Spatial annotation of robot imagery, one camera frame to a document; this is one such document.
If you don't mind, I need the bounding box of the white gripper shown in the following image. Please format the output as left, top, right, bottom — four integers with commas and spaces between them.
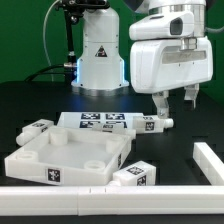
130, 37, 213, 118

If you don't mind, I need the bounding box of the white square table top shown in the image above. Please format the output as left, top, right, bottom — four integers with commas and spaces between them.
5, 126, 131, 186

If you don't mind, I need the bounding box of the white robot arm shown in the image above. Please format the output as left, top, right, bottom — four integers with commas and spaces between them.
72, 0, 215, 118

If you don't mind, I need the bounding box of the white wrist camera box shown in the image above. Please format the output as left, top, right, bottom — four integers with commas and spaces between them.
129, 11, 194, 40

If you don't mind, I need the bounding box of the white right obstacle wall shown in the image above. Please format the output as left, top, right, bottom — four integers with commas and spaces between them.
193, 142, 224, 186

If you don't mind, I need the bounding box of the white obstacle wall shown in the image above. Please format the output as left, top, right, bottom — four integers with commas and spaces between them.
193, 142, 224, 186
0, 186, 224, 216

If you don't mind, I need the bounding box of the white marker base plate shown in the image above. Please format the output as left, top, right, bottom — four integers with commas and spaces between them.
57, 112, 142, 128

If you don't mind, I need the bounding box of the black cable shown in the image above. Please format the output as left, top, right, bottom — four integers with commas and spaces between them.
23, 64, 73, 83

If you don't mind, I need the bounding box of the white front obstacle wall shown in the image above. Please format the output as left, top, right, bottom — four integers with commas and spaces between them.
0, 186, 224, 216

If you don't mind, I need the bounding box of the black camera stand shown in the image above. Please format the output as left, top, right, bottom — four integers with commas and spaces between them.
56, 0, 110, 84

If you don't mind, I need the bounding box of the grey cable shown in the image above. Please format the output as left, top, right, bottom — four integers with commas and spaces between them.
42, 0, 63, 83

